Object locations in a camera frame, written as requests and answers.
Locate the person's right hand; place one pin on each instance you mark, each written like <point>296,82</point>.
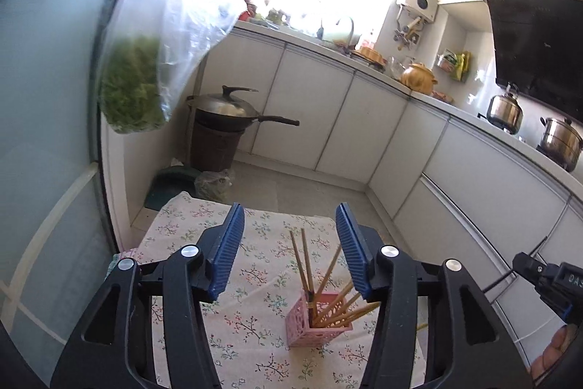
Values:
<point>553,348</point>

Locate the metal wok lid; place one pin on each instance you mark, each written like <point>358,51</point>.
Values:
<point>223,104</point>

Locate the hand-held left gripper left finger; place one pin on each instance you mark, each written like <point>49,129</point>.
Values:
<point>227,252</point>

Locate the glass bowl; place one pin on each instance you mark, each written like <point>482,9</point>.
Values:
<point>396,67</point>

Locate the hanging snack packets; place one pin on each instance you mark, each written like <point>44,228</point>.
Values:
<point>455,65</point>

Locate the pink perforated utensil holder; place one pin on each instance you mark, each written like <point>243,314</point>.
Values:
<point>300,325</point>

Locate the wide steel pot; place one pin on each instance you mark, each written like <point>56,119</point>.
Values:
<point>562,143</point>

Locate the white kitchen base cabinets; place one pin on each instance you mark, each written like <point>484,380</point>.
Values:
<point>455,170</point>

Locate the black range hood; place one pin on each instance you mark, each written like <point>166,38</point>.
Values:
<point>533,42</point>

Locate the frosted glass door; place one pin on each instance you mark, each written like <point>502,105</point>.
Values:
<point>45,143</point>

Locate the green dustpan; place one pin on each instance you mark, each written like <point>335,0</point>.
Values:
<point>168,188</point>

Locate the kitchen faucet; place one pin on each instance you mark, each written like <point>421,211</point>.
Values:
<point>350,29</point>

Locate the brown bin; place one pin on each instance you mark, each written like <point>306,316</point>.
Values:
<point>214,147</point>

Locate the orange clay pot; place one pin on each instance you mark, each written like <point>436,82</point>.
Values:
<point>419,79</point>

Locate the floral tablecloth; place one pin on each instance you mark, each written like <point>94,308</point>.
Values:
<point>255,325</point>

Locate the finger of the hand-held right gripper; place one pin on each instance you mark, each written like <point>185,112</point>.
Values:
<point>526,265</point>

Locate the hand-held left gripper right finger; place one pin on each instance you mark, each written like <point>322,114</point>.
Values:
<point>353,252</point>

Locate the black wok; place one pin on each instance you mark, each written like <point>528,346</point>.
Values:
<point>227,120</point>

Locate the steel kettle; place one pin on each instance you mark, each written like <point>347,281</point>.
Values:
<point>504,111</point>

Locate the clear bag of greens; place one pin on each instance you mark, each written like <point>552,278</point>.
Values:
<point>132,97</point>

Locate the crumpled plastic bag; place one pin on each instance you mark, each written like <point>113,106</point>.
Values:
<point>214,186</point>

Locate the bunch of wooden chopsticks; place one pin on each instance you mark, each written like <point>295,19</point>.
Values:
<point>306,270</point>

